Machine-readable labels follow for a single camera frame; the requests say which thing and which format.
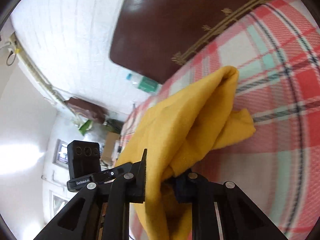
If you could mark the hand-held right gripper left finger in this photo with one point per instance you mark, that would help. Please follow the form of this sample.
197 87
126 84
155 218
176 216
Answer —
141 180

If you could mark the brown cloth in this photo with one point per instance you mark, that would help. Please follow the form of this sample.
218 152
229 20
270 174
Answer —
87 108

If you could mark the white wall pipe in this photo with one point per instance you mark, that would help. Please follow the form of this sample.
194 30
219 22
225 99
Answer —
30 62

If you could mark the framed window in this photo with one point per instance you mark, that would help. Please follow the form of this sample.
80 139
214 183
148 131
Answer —
60 155

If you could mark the yellow shirt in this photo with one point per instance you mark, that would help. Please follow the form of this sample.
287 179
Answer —
187 110

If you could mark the green plastic bag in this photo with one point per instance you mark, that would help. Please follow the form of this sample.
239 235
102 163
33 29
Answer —
86 127

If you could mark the clear plastic water bottle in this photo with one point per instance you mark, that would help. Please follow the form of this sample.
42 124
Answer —
147 83

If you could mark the small cardboard box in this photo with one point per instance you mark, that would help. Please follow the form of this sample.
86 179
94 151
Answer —
110 145

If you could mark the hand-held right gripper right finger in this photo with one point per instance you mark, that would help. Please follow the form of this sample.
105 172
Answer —
182 188

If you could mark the red plaid blanket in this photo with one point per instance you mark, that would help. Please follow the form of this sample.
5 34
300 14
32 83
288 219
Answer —
275 105

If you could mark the dark brown headboard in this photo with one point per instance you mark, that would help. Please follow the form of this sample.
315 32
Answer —
162 30

